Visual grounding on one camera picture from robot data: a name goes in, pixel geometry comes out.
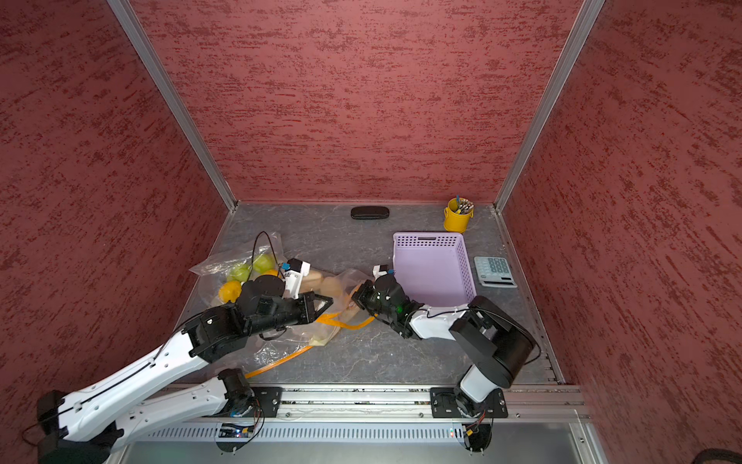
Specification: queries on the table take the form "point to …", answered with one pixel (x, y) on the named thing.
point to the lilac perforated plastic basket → (435, 268)
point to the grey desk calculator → (494, 272)
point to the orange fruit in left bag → (230, 291)
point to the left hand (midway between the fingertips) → (330, 308)
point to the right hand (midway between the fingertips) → (343, 295)
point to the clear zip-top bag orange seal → (262, 354)
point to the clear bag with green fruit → (217, 279)
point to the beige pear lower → (331, 286)
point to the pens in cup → (464, 205)
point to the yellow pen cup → (454, 221)
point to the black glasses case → (369, 213)
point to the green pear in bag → (264, 263)
